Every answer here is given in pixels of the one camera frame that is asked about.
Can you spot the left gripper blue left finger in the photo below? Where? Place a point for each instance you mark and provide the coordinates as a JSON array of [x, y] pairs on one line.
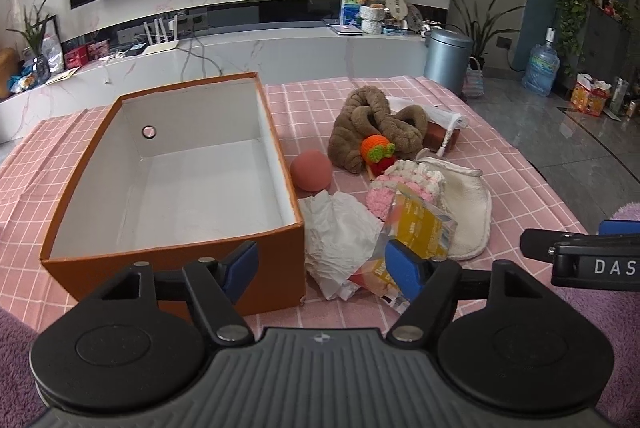
[[214, 287]]

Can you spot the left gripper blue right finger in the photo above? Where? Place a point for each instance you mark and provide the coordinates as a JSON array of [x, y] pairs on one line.
[[429, 286]]

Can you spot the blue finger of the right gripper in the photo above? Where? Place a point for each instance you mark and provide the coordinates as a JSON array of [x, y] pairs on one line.
[[619, 227], [550, 246]]

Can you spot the yellow packaged item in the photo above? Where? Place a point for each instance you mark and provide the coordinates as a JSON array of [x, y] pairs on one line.
[[423, 228]]

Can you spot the white bath mitt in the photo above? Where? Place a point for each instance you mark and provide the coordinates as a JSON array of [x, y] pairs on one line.
[[468, 201]]

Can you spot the pink white knitted cloth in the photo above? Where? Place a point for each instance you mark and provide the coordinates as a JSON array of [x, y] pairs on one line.
[[428, 184]]

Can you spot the pink round sponge puff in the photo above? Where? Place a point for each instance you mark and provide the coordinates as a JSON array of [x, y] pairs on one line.
[[311, 171]]

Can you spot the orange knitted toy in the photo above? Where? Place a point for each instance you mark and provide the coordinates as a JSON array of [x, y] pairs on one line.
[[378, 154]]

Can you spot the red brown sponge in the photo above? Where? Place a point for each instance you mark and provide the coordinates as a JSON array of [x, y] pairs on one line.
[[435, 138]]

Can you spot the white mesh bag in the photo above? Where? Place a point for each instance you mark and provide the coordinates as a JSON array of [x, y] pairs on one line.
[[446, 118]]

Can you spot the purple fluffy rug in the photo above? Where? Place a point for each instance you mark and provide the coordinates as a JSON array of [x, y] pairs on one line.
[[617, 315]]

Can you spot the orange gift box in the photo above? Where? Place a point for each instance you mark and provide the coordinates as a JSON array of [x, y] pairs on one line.
[[590, 95]]

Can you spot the blue water bottle jug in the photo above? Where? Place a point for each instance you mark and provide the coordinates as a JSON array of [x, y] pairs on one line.
[[542, 66]]

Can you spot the woven checkered handbag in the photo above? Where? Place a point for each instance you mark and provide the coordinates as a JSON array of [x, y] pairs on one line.
[[473, 84]]

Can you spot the grey metal trash bin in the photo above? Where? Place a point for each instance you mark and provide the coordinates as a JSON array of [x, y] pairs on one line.
[[448, 55]]

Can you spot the green potted plant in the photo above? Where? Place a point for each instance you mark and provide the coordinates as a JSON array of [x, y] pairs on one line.
[[481, 26]]

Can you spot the white wifi router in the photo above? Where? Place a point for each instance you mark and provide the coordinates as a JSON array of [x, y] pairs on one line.
[[162, 35]]

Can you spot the hanging ivy plant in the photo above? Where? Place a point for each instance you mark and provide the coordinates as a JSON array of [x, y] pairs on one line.
[[570, 20]]

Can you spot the white marble tv console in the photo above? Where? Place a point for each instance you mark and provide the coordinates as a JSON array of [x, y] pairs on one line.
[[278, 56]]

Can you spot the teddy bear in white pot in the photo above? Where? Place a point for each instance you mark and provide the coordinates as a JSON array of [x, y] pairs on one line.
[[372, 14]]

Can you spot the plant in glass vase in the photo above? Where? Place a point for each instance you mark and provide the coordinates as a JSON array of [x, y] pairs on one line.
[[34, 28]]

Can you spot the golden vase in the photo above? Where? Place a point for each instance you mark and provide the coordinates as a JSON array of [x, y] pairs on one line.
[[8, 69]]

